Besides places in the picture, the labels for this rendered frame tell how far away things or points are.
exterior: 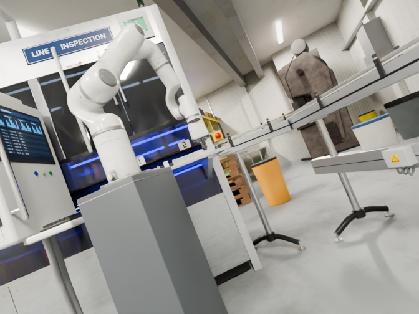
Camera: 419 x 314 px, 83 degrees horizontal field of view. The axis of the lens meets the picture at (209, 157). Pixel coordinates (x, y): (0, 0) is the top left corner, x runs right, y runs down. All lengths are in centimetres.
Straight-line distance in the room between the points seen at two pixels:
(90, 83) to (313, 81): 608
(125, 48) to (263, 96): 783
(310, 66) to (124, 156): 615
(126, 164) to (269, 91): 814
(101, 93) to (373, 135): 349
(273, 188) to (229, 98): 614
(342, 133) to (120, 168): 603
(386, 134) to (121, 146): 351
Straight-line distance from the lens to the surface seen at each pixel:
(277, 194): 335
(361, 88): 149
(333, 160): 187
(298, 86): 670
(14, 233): 133
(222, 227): 175
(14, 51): 220
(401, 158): 145
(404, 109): 524
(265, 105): 877
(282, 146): 866
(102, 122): 92
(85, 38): 207
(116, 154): 89
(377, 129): 387
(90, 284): 188
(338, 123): 657
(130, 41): 122
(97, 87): 93
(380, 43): 623
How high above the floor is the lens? 79
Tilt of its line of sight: 3 degrees up
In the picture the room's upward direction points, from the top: 22 degrees counter-clockwise
